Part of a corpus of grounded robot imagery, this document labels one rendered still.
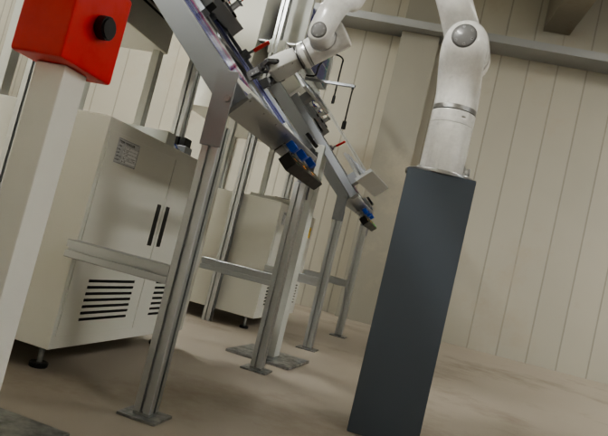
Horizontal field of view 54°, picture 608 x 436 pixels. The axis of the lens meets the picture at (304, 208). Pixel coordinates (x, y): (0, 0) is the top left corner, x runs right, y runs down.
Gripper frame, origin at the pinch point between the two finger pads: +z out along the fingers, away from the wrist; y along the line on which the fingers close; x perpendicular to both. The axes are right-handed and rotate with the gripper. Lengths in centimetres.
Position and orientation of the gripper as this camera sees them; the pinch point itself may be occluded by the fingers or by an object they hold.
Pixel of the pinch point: (255, 80)
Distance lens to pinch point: 190.1
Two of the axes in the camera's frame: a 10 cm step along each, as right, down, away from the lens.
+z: -8.9, 4.2, 1.7
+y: -2.4, -1.3, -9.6
